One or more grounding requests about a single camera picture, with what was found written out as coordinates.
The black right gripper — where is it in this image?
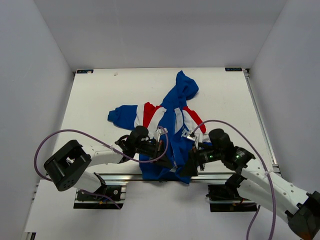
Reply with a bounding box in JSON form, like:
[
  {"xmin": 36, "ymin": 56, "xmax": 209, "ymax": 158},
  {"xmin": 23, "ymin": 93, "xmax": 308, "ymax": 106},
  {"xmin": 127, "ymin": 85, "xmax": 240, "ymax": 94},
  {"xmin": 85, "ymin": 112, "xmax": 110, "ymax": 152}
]
[{"xmin": 179, "ymin": 142, "xmax": 224, "ymax": 177}]

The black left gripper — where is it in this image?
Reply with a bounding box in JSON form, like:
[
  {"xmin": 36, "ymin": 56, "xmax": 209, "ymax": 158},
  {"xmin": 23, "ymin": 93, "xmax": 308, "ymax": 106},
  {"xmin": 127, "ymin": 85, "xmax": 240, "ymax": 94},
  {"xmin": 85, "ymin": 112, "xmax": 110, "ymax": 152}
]
[{"xmin": 134, "ymin": 140, "xmax": 173, "ymax": 169}]

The blue white red jacket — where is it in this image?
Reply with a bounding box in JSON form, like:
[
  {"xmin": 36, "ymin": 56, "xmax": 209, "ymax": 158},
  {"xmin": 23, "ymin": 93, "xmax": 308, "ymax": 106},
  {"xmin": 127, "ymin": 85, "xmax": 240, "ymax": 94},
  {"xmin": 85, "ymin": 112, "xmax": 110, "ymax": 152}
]
[{"xmin": 107, "ymin": 71, "xmax": 207, "ymax": 184}]

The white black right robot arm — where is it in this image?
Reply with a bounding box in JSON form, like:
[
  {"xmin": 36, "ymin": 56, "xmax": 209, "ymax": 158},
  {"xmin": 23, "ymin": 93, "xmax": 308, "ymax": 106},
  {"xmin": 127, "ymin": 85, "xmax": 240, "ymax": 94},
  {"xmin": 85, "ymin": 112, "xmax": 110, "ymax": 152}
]
[{"xmin": 180, "ymin": 128, "xmax": 320, "ymax": 240}]

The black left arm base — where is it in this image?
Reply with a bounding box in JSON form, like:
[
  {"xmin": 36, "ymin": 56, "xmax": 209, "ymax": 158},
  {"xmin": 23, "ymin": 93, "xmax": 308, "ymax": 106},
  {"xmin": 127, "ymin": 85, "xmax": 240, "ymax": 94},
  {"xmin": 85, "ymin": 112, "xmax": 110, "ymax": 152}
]
[{"xmin": 73, "ymin": 172, "xmax": 126, "ymax": 210}]

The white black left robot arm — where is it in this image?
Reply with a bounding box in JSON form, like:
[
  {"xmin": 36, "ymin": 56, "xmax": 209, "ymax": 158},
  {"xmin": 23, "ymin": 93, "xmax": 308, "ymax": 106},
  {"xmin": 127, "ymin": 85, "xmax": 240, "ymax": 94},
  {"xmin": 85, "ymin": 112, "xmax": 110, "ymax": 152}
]
[{"xmin": 43, "ymin": 125, "xmax": 170, "ymax": 200}]

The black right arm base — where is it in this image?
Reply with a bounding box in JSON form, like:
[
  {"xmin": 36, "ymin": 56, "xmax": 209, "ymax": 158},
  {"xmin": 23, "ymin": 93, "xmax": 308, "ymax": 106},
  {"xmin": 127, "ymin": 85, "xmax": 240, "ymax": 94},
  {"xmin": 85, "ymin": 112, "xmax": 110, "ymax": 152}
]
[{"xmin": 206, "ymin": 173, "xmax": 257, "ymax": 213}]

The blue right corner label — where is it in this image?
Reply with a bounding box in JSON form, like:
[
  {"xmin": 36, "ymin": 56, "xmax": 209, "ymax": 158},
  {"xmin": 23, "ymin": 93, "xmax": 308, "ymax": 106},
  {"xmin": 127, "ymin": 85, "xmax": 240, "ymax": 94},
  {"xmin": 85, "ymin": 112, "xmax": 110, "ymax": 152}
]
[{"xmin": 224, "ymin": 67, "xmax": 243, "ymax": 72}]

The blue corner label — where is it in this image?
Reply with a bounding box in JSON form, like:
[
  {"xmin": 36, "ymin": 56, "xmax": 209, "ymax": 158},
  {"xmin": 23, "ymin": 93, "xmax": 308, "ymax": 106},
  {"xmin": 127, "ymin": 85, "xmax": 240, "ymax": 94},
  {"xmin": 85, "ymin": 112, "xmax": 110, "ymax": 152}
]
[
  {"xmin": 76, "ymin": 69, "xmax": 94, "ymax": 74},
  {"xmin": 224, "ymin": 67, "xmax": 243, "ymax": 72}
]

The blue left corner label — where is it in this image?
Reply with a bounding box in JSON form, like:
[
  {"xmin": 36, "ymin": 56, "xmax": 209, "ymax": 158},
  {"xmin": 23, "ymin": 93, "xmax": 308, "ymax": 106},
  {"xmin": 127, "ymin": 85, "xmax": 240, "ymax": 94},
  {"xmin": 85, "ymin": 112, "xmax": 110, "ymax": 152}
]
[{"xmin": 76, "ymin": 69, "xmax": 94, "ymax": 74}]

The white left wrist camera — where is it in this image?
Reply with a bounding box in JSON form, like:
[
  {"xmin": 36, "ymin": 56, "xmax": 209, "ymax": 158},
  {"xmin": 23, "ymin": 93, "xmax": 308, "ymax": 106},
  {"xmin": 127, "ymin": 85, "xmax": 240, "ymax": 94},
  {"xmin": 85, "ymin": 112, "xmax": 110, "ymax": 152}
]
[{"xmin": 153, "ymin": 127, "xmax": 168, "ymax": 142}]

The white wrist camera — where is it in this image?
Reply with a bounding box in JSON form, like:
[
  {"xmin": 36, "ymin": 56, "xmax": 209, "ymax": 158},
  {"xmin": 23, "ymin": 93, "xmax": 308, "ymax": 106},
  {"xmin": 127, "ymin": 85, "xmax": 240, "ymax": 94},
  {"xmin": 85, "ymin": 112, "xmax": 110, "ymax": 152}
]
[
  {"xmin": 186, "ymin": 133, "xmax": 203, "ymax": 149},
  {"xmin": 153, "ymin": 127, "xmax": 168, "ymax": 142}
]

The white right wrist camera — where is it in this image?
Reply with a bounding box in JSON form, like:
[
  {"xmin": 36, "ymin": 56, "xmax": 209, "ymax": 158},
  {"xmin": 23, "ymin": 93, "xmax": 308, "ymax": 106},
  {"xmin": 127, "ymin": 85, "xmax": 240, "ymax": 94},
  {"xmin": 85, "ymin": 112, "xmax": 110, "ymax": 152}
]
[{"xmin": 186, "ymin": 133, "xmax": 203, "ymax": 149}]

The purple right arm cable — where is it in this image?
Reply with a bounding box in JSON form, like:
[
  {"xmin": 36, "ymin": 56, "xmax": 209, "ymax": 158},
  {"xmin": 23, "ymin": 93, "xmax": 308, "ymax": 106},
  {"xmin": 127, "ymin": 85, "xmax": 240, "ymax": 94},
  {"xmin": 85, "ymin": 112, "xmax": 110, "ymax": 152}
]
[{"xmin": 191, "ymin": 119, "xmax": 277, "ymax": 240}]

